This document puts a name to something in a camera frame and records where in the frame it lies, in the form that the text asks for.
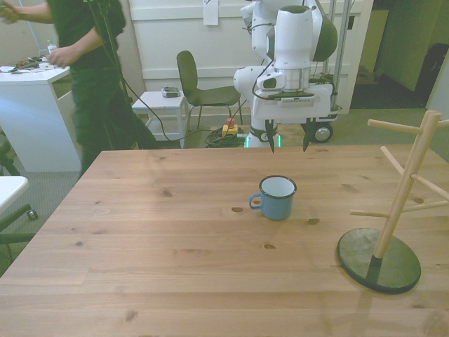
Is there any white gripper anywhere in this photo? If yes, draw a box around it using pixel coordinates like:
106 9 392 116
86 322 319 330
252 83 335 154

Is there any blue enamel mug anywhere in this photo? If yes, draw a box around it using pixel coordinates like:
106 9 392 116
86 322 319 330
249 175 298 222

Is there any wooden mug tree black base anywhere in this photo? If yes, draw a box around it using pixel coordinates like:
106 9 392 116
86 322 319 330
336 110 449 295

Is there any yellow emergency stop button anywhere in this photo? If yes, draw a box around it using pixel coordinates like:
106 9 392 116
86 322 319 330
222 118 240 138

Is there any dark plywood chair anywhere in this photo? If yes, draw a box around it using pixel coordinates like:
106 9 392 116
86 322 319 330
176 50 242 131

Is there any small white side table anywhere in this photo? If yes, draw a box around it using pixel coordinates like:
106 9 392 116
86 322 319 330
131 91 189 149

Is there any white paper sheet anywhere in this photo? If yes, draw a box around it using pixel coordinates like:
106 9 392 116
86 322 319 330
203 0 220 27

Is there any person in dark clothes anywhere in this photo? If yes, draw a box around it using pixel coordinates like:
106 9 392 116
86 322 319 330
0 0 159 178

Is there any white desk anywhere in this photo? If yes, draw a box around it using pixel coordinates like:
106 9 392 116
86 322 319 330
0 65 83 173

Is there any white rounded table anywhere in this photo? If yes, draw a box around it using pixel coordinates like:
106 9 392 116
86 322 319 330
0 175 30 216

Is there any black office chair base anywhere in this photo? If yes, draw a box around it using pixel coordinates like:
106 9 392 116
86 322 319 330
0 133 39 263

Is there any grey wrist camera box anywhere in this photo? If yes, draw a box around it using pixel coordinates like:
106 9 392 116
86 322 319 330
256 72 287 91

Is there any coiled black cable bundle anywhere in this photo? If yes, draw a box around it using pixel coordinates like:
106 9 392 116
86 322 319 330
204 126 247 149

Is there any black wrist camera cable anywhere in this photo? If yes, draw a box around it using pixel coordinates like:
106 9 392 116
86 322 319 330
241 19 279 103

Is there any aluminium profile post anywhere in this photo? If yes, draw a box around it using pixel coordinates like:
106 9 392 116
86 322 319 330
331 0 353 106

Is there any black floor cable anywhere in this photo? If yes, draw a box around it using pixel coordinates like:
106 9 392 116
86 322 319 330
121 75 225 143

